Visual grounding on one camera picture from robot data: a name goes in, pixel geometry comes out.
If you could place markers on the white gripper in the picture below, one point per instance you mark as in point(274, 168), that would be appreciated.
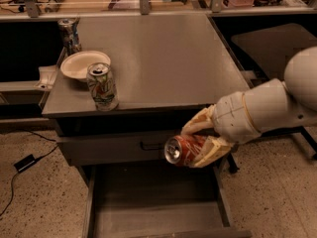
point(231, 114)

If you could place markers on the red coke can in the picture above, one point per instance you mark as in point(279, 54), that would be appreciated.
point(181, 150)

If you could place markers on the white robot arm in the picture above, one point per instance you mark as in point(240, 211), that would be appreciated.
point(286, 103)

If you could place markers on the grey middle drawer front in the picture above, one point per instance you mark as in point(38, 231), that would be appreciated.
point(112, 148)

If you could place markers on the grey drawer cabinet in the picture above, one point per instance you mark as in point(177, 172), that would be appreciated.
point(166, 68)

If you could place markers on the open grey bottom drawer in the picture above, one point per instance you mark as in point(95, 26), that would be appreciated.
point(154, 199)

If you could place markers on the green white soda can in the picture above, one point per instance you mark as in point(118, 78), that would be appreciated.
point(102, 87)

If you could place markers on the silver blue energy can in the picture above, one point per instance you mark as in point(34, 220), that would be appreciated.
point(69, 35)

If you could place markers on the white paper bowl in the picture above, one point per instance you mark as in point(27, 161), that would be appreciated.
point(76, 65)

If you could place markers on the black power adapter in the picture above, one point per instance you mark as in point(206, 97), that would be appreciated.
point(25, 163)

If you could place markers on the black drawer handle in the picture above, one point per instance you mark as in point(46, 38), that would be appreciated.
point(151, 147)

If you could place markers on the grey side tray bracket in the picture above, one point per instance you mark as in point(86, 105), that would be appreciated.
point(47, 77)

